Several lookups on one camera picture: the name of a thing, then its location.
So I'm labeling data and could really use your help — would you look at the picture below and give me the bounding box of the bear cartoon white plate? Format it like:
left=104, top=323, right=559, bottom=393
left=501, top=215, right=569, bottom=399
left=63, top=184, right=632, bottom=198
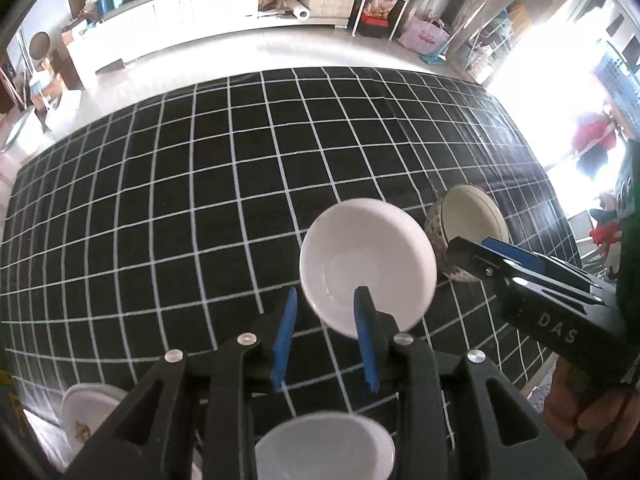
left=61, top=382, right=127, bottom=460

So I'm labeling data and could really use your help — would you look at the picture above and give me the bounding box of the white bowl red pattern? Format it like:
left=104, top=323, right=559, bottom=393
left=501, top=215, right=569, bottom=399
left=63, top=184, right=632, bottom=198
left=255, top=412, right=396, bottom=479

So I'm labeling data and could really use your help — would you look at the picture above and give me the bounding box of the dark patterned ceramic bowl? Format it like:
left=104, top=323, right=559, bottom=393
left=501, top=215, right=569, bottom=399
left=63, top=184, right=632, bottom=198
left=424, top=184, right=510, bottom=283

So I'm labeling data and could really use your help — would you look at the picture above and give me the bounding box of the white bowl pale floral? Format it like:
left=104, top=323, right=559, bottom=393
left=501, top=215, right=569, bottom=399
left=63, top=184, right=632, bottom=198
left=299, top=198, right=437, bottom=339

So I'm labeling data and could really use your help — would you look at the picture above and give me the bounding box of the person's right hand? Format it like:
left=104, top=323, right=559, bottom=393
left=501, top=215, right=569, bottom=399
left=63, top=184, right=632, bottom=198
left=541, top=356, right=639, bottom=454

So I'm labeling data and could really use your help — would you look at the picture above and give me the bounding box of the black white grid tablecloth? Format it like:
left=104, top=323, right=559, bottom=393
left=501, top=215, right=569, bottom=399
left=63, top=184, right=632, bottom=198
left=1, top=67, right=578, bottom=422

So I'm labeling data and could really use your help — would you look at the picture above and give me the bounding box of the blue plastic basket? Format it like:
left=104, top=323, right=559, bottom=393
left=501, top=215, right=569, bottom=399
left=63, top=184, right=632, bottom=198
left=593, top=51, right=639, bottom=136

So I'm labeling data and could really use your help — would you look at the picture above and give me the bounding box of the pink shopping bag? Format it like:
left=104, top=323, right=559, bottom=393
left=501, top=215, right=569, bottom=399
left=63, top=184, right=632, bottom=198
left=398, top=16, right=449, bottom=55

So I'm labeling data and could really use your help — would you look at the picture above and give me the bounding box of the white tv cabinet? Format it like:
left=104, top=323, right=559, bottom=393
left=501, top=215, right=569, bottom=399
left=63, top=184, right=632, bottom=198
left=64, top=0, right=362, bottom=74

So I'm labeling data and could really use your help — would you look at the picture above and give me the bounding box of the paper towel roll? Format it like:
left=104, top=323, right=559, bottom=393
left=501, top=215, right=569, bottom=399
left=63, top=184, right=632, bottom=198
left=291, top=3, right=310, bottom=22

